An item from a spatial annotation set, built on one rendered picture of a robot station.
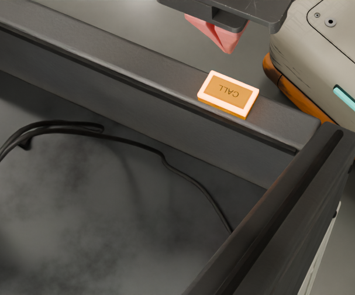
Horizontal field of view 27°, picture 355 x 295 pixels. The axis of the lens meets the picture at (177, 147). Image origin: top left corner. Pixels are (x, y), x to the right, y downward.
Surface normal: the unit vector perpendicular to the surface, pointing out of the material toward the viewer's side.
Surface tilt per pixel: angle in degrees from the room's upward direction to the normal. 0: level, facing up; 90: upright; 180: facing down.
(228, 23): 0
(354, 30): 0
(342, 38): 0
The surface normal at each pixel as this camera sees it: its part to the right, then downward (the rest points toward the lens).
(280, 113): -0.07, -0.44
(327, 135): 0.27, -0.87
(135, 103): -0.47, 0.81
